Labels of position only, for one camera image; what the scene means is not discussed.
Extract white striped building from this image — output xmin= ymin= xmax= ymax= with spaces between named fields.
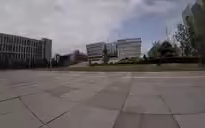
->
xmin=85 ymin=37 xmax=143 ymax=65

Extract low dark building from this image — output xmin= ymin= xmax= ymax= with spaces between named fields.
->
xmin=54 ymin=49 xmax=89 ymax=67

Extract grass strip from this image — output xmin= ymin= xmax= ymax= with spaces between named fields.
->
xmin=68 ymin=62 xmax=205 ymax=72

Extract grey paved slab plaza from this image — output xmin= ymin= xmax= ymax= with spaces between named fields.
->
xmin=0 ymin=68 xmax=205 ymax=128

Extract dark hedge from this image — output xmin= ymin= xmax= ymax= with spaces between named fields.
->
xmin=116 ymin=56 xmax=201 ymax=65

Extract large grey office building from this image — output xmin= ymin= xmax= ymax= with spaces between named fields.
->
xmin=0 ymin=31 xmax=53 ymax=70

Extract row of trees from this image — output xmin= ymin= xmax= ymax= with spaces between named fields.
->
xmin=147 ymin=0 xmax=205 ymax=66

